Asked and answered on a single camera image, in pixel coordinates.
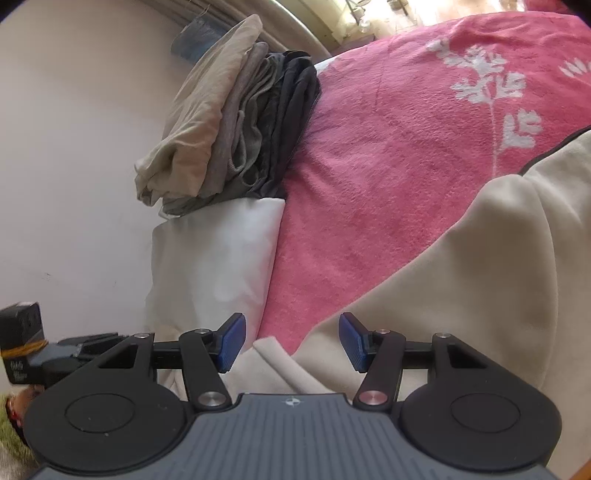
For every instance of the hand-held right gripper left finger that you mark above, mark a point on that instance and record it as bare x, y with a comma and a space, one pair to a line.
231, 344

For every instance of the beige folded pants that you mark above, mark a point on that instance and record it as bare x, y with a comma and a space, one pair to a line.
194, 124

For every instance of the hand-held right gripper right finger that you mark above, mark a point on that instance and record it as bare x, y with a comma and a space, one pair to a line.
353, 344

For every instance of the dark folded clothes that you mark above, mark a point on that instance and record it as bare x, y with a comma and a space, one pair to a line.
295, 106

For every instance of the grey folded sweatpants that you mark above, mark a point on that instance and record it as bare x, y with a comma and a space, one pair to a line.
240, 138

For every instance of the person's left forearm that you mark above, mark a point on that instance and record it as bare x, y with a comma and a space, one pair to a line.
9, 429

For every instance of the blue water jug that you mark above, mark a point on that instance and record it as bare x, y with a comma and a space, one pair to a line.
187, 39

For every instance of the pink floral blanket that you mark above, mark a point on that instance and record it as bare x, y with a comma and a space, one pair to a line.
369, 184

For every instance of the cream sweatshirt with black trim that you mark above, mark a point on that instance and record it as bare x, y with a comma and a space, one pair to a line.
461, 277

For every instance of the white bed sheet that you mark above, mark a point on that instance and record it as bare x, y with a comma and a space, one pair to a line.
217, 258

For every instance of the beige curtain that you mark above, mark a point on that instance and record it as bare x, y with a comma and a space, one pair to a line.
277, 18

